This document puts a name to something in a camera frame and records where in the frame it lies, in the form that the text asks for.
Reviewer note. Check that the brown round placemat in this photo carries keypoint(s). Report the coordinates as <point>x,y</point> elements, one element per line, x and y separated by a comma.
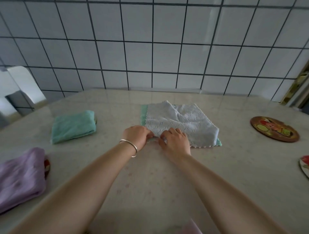
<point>274,129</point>

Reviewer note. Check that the gold metal door frame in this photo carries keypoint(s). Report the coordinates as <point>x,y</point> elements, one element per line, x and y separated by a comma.
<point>295,89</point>

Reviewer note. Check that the person's left hand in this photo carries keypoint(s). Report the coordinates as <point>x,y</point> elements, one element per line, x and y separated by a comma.
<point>136,136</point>

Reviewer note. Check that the person's left forearm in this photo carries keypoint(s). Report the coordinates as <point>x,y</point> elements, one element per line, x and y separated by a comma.
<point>72,192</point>

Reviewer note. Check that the person's right hand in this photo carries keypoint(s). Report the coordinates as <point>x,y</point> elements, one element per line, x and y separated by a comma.
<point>176,144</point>

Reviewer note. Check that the two-face round placemat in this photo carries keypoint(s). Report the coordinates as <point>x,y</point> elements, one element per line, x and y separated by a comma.
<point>305,166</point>

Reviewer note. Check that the white wooden chair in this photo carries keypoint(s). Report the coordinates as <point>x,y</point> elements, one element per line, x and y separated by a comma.
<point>21,82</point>

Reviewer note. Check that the person's right forearm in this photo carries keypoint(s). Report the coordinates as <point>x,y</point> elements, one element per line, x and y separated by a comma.
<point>229,195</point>

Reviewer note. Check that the tan round placemat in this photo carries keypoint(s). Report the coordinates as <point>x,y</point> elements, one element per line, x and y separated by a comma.
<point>95,120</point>

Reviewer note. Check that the green cloth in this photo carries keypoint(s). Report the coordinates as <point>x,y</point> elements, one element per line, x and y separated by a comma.
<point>72,126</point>

